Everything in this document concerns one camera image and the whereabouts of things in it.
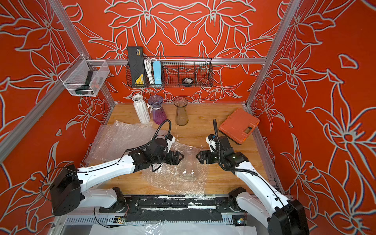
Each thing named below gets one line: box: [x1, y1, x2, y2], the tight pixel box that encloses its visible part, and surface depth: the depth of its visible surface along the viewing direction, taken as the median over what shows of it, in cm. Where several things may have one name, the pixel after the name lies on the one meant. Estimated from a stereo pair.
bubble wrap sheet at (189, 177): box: [141, 141, 209, 196], surface depth 81 cm
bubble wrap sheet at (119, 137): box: [85, 119, 167, 164], surface depth 98 cm
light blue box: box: [152, 60, 163, 85], surface depth 91 cm
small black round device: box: [182, 77, 194, 85], surface depth 97 cm
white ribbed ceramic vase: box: [132, 94, 151, 124], surface depth 97 cm
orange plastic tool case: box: [218, 108, 260, 145], surface depth 102 cm
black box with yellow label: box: [127, 46, 145, 88], surface depth 89 cm
